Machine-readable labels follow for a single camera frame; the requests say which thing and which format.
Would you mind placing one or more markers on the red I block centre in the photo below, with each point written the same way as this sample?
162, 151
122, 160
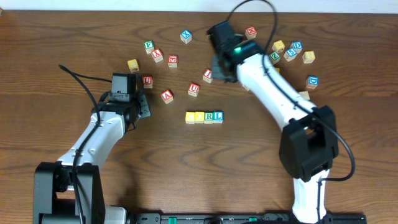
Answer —
207, 76

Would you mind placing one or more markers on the red H block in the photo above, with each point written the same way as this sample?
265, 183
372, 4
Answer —
250, 33

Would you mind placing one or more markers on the yellow O block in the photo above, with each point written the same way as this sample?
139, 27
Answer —
199, 117

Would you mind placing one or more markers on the red U block centre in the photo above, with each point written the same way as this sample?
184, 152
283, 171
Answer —
193, 89

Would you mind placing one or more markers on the blue L block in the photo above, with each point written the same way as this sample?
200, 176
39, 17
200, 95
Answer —
218, 117

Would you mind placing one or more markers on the blue d block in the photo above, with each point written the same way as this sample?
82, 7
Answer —
312, 82
297, 46

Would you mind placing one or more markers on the red X block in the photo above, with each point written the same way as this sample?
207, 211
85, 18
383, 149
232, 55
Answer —
157, 55

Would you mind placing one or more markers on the green R block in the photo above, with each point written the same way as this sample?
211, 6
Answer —
208, 118

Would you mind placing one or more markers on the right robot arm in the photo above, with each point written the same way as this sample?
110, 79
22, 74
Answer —
307, 146

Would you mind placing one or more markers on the green F block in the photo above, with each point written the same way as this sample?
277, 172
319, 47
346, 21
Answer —
149, 46

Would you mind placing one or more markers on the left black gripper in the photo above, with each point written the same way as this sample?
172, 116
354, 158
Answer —
143, 104

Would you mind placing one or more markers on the blue X block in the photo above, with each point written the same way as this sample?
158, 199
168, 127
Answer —
186, 36

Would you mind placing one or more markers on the red u block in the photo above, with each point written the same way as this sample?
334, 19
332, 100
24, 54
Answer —
193, 89
148, 82

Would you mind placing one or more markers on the plain wood L block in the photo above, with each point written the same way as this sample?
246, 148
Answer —
304, 95

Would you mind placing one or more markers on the yellow block upper right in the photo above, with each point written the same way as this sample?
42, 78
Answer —
278, 46

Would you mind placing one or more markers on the blue 5 block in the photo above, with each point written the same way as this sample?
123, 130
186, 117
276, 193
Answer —
290, 54

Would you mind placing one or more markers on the yellow C block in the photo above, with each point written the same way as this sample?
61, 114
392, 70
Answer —
190, 117

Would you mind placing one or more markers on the blue D block right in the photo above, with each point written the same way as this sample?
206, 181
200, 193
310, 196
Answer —
312, 82

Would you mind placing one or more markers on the red A block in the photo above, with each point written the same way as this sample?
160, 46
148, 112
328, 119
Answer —
167, 96

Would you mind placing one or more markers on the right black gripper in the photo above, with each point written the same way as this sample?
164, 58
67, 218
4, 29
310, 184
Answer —
219, 70

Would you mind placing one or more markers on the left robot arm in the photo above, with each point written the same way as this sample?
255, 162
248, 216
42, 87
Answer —
69, 190

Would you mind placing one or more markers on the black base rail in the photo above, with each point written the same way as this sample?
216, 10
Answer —
245, 218

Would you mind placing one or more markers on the red E block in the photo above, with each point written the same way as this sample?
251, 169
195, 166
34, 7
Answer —
173, 61

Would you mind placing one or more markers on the blue D block upper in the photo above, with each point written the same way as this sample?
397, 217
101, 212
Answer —
297, 46

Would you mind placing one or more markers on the green Z block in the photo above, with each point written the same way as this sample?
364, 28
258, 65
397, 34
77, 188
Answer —
274, 57

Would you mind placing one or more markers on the yellow 8 block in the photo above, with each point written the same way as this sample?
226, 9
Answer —
308, 57

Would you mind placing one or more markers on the red U block left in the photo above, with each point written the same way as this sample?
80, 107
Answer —
148, 82

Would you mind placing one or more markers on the yellow block far left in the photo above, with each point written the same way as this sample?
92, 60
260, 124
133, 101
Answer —
133, 65

